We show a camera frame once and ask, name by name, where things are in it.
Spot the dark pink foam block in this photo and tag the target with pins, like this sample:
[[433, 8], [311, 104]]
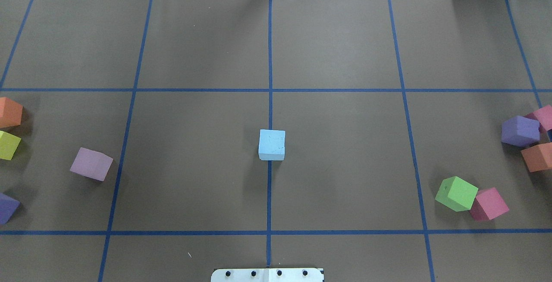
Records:
[[488, 205]]

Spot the purple foam block near red bin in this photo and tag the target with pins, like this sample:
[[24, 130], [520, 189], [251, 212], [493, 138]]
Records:
[[520, 131]]

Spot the yellow foam block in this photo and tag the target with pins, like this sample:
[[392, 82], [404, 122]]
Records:
[[8, 145]]

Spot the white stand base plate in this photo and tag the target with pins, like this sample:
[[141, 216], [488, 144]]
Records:
[[268, 275]]

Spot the orange foam block near red bin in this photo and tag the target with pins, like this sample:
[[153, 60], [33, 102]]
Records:
[[538, 158]]

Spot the purple foam block near blue bin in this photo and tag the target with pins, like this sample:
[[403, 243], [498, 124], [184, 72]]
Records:
[[8, 206]]

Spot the pink foam block near red bin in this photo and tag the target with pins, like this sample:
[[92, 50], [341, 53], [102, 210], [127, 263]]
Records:
[[544, 118]]

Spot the light pink foam block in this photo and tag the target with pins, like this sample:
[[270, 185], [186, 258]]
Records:
[[91, 164]]

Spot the orange foam block near blue bin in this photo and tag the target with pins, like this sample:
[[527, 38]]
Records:
[[10, 113]]

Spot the green foam block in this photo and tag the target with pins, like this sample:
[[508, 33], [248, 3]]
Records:
[[456, 194]]

